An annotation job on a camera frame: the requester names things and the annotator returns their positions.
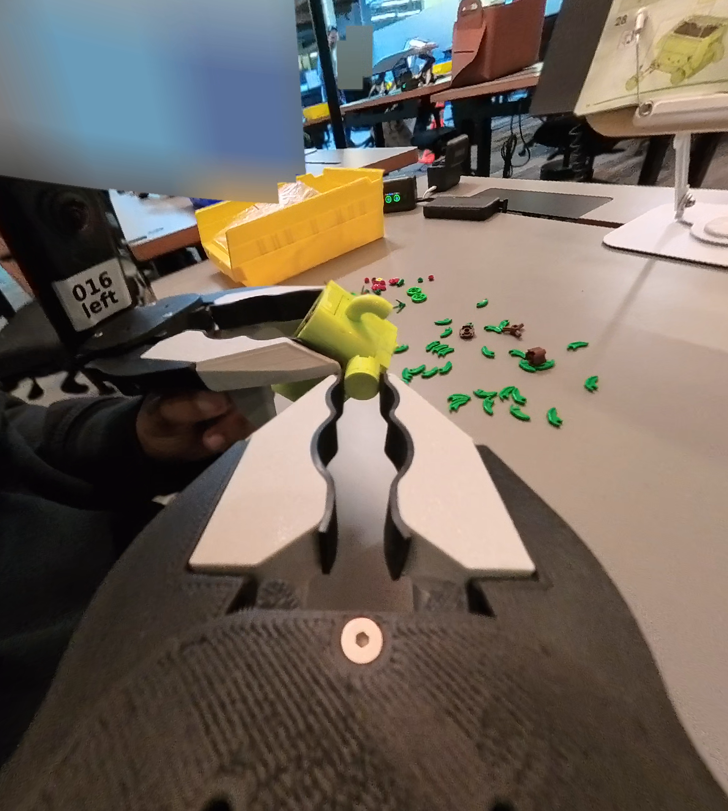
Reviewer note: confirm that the person's left forearm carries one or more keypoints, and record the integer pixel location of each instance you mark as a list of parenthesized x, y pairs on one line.
[(72, 443)]

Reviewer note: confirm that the lime green brick pot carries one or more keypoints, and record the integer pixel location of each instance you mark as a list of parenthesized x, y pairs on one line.
[(332, 329)]

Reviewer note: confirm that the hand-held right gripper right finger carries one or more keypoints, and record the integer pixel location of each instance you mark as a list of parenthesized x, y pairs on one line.
[(459, 500)]

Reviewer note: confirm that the black box device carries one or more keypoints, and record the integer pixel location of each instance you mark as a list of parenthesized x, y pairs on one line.
[(449, 165)]

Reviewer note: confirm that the wooden office desk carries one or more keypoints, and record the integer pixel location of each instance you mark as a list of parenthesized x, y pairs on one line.
[(465, 88)]

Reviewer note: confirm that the brown brick stump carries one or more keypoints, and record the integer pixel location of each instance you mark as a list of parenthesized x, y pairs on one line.
[(536, 357)]

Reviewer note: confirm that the flat black device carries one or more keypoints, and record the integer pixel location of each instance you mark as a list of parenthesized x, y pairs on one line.
[(462, 208)]

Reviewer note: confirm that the person's left hand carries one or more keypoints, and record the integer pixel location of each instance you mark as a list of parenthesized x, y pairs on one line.
[(186, 428)]

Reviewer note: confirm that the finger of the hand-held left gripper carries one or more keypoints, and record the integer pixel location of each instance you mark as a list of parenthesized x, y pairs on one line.
[(262, 307), (256, 364)]

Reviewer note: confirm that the small red brick pieces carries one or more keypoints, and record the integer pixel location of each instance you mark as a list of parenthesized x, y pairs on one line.
[(379, 282)]

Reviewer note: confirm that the scattered green leaf pieces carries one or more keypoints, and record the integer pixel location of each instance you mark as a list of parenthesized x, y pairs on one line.
[(503, 393)]

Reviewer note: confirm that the clear plastic bag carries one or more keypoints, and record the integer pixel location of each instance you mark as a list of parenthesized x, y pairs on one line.
[(297, 193)]

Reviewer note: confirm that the yellow storage bin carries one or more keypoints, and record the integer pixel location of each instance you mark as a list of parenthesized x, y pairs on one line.
[(300, 234)]

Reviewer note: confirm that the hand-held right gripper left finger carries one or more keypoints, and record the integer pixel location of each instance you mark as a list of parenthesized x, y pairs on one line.
[(269, 500)]

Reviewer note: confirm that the white book stand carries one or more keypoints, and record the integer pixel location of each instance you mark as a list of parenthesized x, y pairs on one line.
[(687, 237)]

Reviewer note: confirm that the brown brick branch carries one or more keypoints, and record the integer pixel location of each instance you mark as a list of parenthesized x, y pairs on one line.
[(514, 328)]

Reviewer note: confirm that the brown paper bag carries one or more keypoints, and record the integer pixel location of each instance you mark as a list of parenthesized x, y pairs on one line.
[(497, 44)]

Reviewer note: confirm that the black device with green lights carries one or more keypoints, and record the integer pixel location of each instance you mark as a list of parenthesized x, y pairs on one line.
[(398, 196)]

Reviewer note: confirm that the dark table panel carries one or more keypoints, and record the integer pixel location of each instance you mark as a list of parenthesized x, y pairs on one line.
[(554, 204)]

